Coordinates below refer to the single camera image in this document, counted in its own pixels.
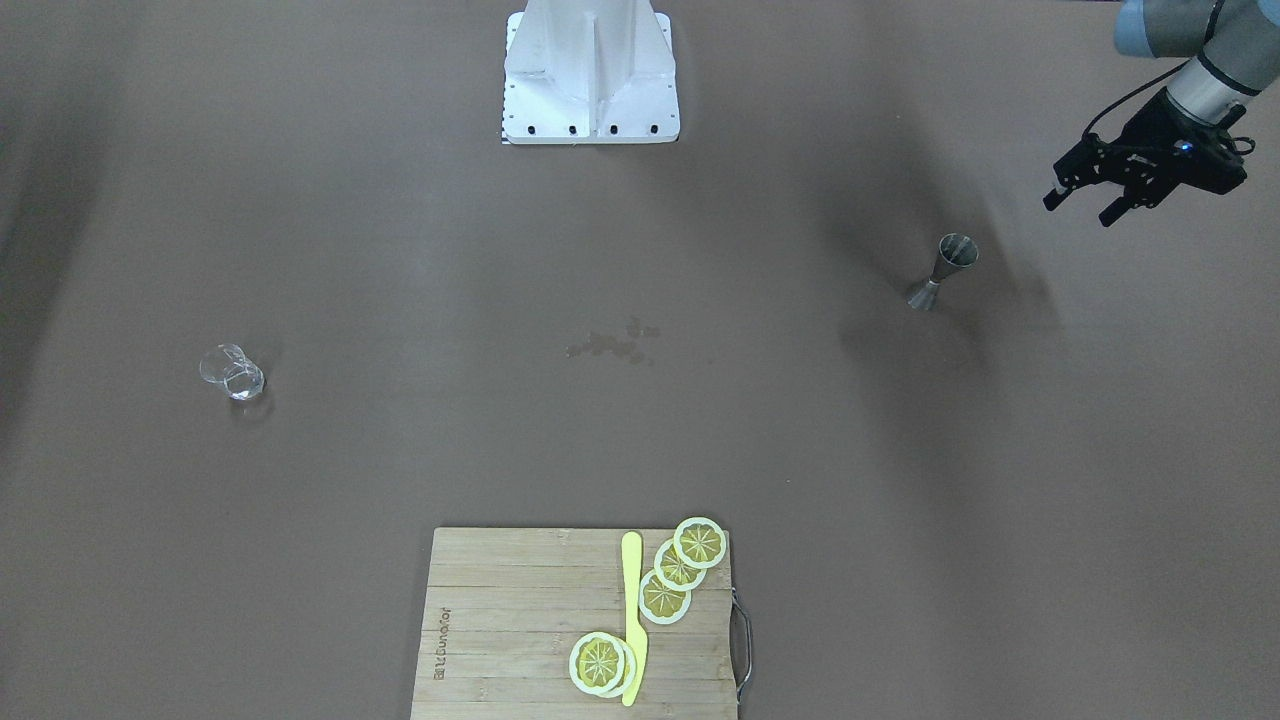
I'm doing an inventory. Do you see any clear glass measuring cup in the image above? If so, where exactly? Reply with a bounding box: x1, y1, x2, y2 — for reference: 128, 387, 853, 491
198, 343, 266, 402

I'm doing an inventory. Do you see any middle lemon slice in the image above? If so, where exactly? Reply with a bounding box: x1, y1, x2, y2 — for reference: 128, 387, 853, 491
639, 539, 708, 626

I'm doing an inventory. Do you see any yellow plastic knife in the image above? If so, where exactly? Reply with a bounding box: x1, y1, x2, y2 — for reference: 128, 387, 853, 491
620, 530, 649, 707

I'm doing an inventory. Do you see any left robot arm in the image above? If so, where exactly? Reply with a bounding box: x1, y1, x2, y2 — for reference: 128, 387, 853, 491
1042, 1, 1279, 227

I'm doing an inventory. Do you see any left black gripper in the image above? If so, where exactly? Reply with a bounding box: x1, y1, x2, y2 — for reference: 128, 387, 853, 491
1042, 90, 1247, 227

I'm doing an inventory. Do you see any front lemon slice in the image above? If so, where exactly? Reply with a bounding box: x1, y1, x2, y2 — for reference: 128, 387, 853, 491
673, 516, 730, 570

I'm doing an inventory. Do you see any steel shaker cup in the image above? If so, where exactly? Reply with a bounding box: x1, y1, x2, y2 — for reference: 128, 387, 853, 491
906, 233, 980, 311

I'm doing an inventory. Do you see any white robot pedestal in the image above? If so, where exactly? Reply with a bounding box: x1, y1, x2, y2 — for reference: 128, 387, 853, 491
500, 1, 681, 145

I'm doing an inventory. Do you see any far lemon slice pair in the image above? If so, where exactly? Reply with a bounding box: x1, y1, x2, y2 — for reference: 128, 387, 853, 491
568, 632, 637, 700

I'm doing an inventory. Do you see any wooden cutting board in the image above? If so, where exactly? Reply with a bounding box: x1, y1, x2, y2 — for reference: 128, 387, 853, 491
410, 527, 754, 719

